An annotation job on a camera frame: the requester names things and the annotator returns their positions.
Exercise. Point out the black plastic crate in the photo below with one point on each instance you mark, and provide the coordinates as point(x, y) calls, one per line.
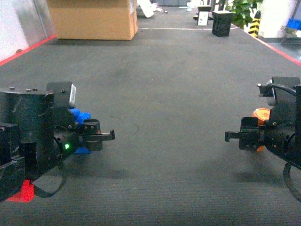
point(222, 23)

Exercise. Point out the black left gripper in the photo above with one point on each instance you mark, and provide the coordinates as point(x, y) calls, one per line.
point(68, 137)

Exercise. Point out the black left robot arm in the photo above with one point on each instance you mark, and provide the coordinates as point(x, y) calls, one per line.
point(39, 129)

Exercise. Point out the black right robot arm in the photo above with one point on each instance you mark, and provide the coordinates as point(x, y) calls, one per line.
point(296, 160)

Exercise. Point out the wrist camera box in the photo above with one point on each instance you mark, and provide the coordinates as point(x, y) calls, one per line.
point(65, 94)
point(279, 90)

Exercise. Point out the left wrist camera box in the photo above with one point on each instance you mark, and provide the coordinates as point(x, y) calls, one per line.
point(65, 94)

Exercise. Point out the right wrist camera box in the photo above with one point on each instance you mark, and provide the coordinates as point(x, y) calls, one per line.
point(279, 90)

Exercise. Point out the large cardboard box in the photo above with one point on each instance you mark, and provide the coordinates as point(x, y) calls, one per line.
point(94, 19)

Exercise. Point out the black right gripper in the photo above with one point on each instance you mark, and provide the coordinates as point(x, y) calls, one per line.
point(278, 135)

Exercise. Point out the yellow black striped bollard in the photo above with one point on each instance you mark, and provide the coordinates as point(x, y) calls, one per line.
point(254, 28)

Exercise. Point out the green potted plant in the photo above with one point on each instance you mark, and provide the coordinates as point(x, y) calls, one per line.
point(242, 10)

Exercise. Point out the white sign board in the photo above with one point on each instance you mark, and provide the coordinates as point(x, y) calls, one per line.
point(203, 18)

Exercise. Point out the orange cylindrical cap 4680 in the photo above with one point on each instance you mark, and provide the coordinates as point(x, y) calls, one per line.
point(262, 114)

